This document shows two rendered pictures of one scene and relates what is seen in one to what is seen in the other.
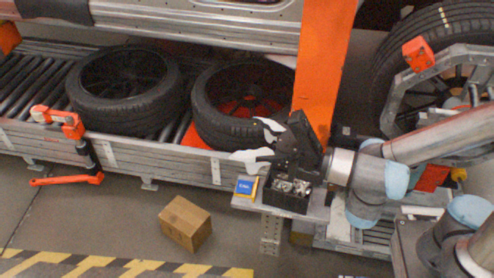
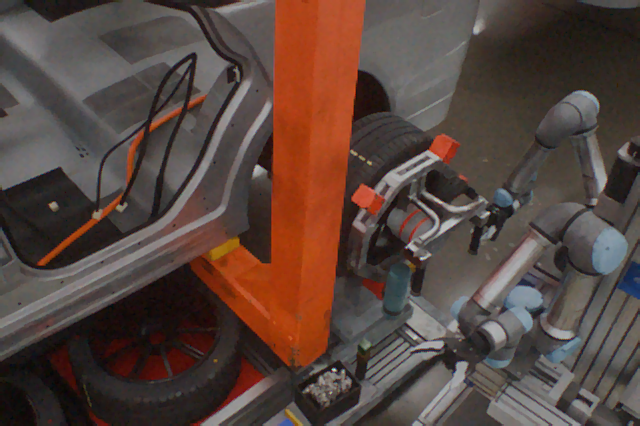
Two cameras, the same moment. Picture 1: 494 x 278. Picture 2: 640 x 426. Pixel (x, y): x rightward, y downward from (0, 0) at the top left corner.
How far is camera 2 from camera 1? 143 cm
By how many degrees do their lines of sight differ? 40
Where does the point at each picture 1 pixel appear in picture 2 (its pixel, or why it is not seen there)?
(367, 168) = (511, 325)
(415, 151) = (503, 292)
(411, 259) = not seen: hidden behind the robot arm
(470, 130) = (528, 261)
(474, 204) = (520, 294)
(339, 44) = (334, 236)
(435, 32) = (365, 173)
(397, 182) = (528, 321)
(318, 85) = (321, 279)
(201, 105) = (131, 391)
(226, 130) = (193, 393)
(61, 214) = not seen: outside the picture
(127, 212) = not seen: outside the picture
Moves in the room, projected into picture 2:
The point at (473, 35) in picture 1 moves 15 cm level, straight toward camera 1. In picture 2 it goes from (392, 160) to (410, 186)
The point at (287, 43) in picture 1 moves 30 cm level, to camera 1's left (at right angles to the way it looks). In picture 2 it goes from (191, 248) to (130, 296)
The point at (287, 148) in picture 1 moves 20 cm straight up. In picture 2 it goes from (466, 352) to (483, 302)
